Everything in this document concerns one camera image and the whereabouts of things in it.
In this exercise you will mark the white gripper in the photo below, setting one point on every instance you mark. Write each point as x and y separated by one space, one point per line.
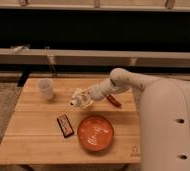
95 93

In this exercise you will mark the white lotion bottle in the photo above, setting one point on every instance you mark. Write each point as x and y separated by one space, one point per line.
80 99

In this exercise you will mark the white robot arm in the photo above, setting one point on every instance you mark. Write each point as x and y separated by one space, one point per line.
164 107

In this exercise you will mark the dark chocolate bar wrapper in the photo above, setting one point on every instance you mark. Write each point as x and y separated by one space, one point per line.
65 126

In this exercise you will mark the orange bowl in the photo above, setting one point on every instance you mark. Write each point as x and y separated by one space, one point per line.
95 133

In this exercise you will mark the translucent white plastic cup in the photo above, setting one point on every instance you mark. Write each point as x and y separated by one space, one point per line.
45 87

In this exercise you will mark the wooden table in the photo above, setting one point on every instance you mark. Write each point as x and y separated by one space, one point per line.
33 135

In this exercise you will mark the wooden rail shelf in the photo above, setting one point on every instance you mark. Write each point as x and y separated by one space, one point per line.
94 57

